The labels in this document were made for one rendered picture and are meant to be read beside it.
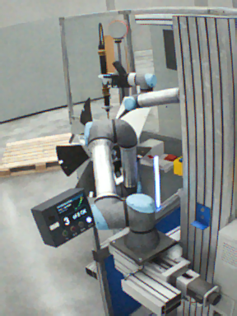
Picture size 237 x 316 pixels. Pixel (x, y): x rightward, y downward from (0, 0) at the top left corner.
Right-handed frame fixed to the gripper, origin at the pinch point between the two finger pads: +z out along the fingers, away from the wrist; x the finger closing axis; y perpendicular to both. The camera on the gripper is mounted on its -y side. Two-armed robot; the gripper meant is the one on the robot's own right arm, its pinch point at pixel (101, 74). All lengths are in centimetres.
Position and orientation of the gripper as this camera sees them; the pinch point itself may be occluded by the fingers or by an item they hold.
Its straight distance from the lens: 233.3
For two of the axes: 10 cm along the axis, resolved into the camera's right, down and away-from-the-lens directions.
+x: 5.4, -3.8, 7.5
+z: -8.3, -1.4, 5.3
